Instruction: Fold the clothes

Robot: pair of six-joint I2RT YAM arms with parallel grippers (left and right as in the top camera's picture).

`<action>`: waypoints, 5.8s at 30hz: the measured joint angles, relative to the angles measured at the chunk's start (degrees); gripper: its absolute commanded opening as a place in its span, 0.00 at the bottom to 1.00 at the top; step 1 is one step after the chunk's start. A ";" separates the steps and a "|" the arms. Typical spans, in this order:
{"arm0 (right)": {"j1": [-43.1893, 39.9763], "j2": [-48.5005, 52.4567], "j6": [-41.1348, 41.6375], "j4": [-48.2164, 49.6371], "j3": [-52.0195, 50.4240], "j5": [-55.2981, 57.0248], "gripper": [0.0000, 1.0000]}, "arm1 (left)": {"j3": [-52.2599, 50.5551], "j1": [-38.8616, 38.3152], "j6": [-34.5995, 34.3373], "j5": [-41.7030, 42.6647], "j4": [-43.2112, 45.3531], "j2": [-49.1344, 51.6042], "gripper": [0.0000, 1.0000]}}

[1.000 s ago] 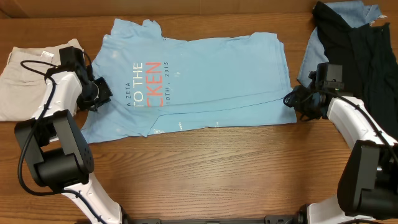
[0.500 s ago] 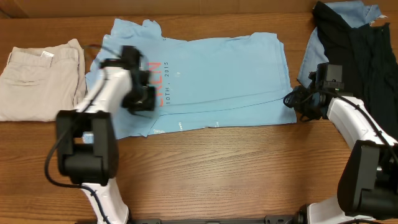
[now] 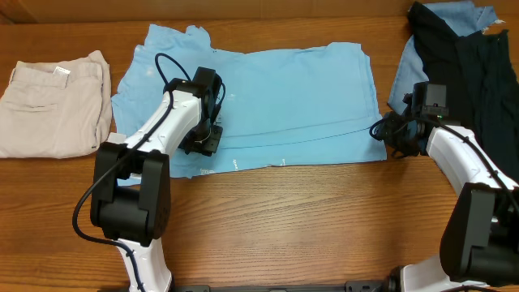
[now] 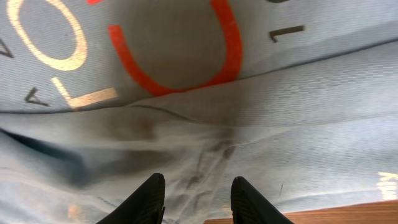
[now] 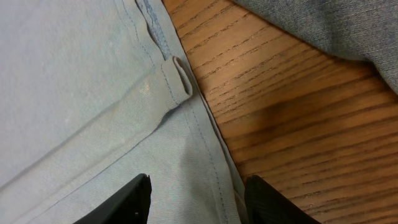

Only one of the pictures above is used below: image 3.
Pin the blue denim garment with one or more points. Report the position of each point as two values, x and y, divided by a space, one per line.
464 18

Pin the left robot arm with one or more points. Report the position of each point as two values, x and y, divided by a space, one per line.
131 196

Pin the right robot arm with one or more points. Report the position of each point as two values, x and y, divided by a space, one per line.
479 246

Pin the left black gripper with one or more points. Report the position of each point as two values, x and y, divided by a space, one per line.
210 146

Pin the folded beige trousers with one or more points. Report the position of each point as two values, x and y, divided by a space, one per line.
56 109

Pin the black garment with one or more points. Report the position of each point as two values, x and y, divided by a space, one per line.
482 87

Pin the light blue printed t-shirt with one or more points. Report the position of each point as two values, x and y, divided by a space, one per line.
282 107

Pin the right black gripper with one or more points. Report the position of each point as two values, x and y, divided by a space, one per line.
384 130

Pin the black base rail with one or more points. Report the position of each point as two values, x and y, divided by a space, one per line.
349 286

